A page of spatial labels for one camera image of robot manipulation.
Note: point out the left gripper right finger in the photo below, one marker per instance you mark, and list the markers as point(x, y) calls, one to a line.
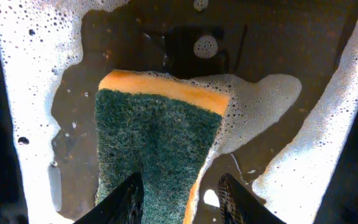
point(239, 206)

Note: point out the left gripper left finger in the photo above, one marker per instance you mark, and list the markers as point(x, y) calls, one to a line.
point(124, 205)

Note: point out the black rectangular water tray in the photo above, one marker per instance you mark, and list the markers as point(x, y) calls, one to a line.
point(290, 69)

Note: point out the green and yellow sponge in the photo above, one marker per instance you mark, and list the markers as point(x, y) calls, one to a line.
point(163, 128)

